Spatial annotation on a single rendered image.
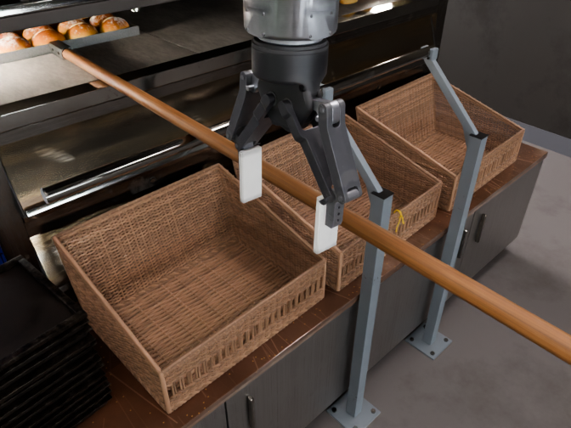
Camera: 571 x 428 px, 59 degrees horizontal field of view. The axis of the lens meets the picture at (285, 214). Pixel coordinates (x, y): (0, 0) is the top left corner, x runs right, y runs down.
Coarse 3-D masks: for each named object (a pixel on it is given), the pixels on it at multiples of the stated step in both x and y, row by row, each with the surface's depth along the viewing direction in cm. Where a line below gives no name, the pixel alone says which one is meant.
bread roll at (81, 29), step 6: (78, 24) 153; (84, 24) 153; (72, 30) 152; (78, 30) 152; (84, 30) 153; (90, 30) 154; (96, 30) 156; (66, 36) 152; (72, 36) 152; (78, 36) 152; (84, 36) 153
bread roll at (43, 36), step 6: (42, 30) 147; (48, 30) 147; (54, 30) 149; (36, 36) 146; (42, 36) 146; (48, 36) 147; (54, 36) 148; (60, 36) 149; (36, 42) 146; (42, 42) 146
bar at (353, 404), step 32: (384, 64) 142; (448, 96) 156; (224, 128) 110; (128, 160) 97; (480, 160) 160; (64, 192) 90; (384, 192) 128; (384, 224) 132; (448, 256) 181; (352, 384) 172; (352, 416) 181
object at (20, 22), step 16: (112, 0) 104; (128, 0) 106; (144, 0) 108; (160, 0) 111; (176, 0) 113; (16, 16) 93; (32, 16) 95; (48, 16) 97; (64, 16) 99; (80, 16) 101; (0, 32) 92
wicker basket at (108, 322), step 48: (192, 192) 156; (96, 240) 137; (144, 240) 147; (192, 240) 159; (240, 240) 170; (288, 240) 149; (96, 288) 121; (144, 288) 151; (192, 288) 151; (240, 288) 152; (288, 288) 133; (144, 336) 136; (192, 336) 136; (240, 336) 127; (144, 384) 123; (192, 384) 120
